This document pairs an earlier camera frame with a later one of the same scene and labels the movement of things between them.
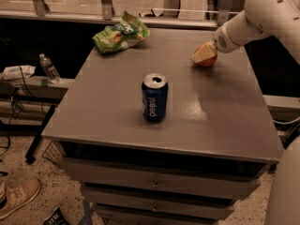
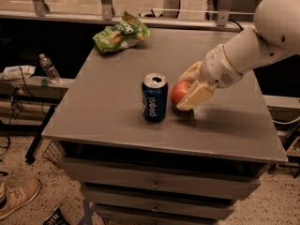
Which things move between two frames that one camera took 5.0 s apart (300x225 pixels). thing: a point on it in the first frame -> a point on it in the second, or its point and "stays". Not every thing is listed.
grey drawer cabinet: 213,151 stays
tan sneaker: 15,195 stays
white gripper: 222,42 -> 217,67
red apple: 205,54 -> 177,91
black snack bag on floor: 56,217 stays
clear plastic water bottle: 50,69 stays
